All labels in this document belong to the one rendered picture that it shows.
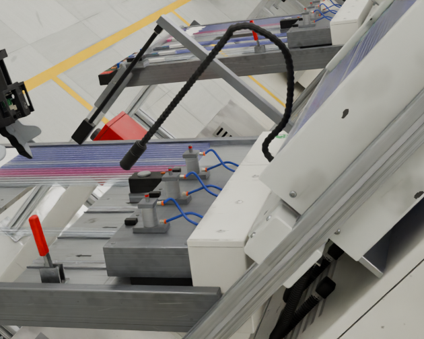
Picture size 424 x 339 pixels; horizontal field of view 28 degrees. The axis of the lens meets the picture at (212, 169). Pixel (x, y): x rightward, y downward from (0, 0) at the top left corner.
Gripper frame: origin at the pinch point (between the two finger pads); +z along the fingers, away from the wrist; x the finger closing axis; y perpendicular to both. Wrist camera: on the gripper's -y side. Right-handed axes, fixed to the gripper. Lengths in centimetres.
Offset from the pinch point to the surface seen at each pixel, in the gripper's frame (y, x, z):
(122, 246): 24.8, -16.9, 10.1
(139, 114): -61, 194, 32
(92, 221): 8.6, 5.9, 12.9
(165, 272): 29.7, -17.0, 15.0
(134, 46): -108, 322, 18
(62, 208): -43, 83, 32
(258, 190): 41.1, -0.6, 11.4
